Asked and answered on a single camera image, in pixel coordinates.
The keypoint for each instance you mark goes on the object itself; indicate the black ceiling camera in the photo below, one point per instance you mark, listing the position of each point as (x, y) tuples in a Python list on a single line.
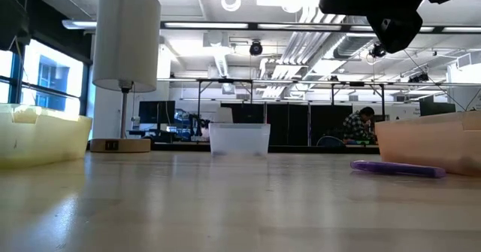
[(256, 47)]

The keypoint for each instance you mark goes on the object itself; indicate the silver air duct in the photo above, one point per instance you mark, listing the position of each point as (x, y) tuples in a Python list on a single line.
[(349, 45)]

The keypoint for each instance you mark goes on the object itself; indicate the yellow translucent plastic bin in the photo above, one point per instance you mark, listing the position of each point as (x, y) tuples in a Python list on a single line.
[(41, 139)]

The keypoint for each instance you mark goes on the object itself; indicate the window with black frame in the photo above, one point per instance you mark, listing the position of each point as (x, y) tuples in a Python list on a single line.
[(49, 79)]

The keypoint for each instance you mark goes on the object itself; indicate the blue chair back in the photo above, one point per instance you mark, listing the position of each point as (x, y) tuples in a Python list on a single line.
[(330, 141)]

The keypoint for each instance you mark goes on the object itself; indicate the person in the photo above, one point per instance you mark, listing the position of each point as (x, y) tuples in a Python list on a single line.
[(359, 126)]

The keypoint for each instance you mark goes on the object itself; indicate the black partition wall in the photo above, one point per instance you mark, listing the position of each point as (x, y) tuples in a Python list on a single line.
[(289, 124)]

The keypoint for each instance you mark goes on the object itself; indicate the ceiling light tube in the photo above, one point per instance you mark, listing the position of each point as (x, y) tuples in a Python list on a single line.
[(77, 23)]

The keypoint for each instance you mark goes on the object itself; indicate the clear plastic bin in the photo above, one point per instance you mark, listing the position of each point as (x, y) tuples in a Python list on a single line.
[(240, 139)]

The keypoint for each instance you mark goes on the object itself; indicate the black ceiling spotlight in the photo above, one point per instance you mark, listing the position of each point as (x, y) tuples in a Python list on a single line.
[(419, 78), (377, 50)]

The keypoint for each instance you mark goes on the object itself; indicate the black monitor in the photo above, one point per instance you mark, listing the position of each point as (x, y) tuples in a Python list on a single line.
[(156, 112), (437, 109)]

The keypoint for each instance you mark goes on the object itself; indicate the thin purple pen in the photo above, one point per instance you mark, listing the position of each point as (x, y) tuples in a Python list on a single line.
[(398, 168)]

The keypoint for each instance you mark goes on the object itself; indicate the white shade table lamp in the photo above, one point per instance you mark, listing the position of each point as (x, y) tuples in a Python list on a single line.
[(126, 37)]

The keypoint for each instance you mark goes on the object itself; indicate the black background robot arm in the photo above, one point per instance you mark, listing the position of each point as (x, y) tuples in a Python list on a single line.
[(199, 126)]

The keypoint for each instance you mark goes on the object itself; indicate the white box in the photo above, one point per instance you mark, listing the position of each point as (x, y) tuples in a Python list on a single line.
[(224, 115)]

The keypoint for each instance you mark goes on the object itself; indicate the black metal stand frame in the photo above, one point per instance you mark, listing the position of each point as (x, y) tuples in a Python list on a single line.
[(357, 84), (225, 80)]

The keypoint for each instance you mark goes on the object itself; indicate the orange translucent plastic bin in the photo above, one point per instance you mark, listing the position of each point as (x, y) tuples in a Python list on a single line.
[(428, 143)]

